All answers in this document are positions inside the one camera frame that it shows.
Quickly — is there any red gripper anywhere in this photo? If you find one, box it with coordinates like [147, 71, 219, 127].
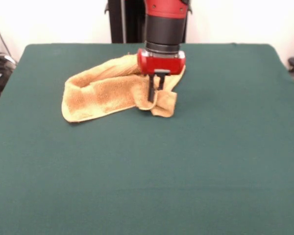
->
[136, 48, 187, 103]

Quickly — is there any orange-tan terry towel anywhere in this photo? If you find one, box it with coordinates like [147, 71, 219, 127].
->
[61, 52, 187, 123]

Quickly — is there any dark green table cloth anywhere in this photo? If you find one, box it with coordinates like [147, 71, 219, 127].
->
[0, 43, 294, 235]

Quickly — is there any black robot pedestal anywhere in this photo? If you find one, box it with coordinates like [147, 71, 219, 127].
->
[104, 0, 194, 44]

